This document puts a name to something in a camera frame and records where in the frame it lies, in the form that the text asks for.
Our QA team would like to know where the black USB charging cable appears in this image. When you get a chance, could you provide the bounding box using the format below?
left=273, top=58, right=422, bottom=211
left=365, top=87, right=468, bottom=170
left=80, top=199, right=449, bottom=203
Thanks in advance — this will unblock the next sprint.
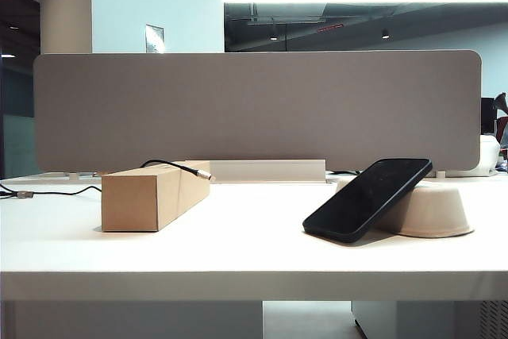
left=0, top=159, right=216, bottom=200

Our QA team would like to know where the black smartphone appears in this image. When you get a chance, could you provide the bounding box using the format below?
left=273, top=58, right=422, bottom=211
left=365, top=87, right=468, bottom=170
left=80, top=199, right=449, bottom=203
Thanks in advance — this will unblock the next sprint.
left=302, top=157, right=433, bottom=244

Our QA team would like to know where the beige pulp tray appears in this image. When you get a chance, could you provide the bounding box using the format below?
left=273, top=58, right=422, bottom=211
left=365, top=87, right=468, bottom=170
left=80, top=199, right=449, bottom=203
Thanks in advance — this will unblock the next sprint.
left=335, top=178, right=475, bottom=237

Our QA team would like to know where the grey fabric desk divider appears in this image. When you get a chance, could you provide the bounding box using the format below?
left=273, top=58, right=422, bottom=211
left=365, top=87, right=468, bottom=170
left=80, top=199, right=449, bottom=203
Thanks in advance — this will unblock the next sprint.
left=33, top=49, right=483, bottom=173

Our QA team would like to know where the brown cardboard box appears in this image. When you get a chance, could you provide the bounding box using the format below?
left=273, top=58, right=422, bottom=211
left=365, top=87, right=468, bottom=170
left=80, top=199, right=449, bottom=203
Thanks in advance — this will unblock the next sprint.
left=101, top=160, right=211, bottom=233

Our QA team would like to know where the white desk side panel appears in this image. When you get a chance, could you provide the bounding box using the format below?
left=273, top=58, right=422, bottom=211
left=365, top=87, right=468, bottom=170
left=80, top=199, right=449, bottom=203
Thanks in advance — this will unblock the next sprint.
left=0, top=301, right=263, bottom=339

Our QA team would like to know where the white rounded appliance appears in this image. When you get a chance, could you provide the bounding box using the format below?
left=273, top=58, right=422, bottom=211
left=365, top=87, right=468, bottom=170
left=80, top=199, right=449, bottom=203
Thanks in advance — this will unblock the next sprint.
left=479, top=134, right=502, bottom=177

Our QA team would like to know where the black background monitor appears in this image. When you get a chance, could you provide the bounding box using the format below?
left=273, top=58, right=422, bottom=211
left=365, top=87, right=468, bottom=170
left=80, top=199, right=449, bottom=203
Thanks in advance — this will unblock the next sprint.
left=481, top=97, right=498, bottom=134

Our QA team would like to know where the white round column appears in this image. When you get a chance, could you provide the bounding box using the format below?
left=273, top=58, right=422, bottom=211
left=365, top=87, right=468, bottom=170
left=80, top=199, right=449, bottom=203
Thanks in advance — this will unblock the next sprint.
left=39, top=0, right=93, bottom=54

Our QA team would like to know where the background person red top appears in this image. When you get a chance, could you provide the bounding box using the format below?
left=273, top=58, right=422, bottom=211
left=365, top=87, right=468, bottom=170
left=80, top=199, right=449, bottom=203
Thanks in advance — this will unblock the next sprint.
left=494, top=91, right=508, bottom=149

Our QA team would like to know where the wall notice poster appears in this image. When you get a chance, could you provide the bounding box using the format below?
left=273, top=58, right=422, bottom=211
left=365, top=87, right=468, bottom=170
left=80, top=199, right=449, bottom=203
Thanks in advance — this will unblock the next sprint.
left=144, top=23, right=165, bottom=53

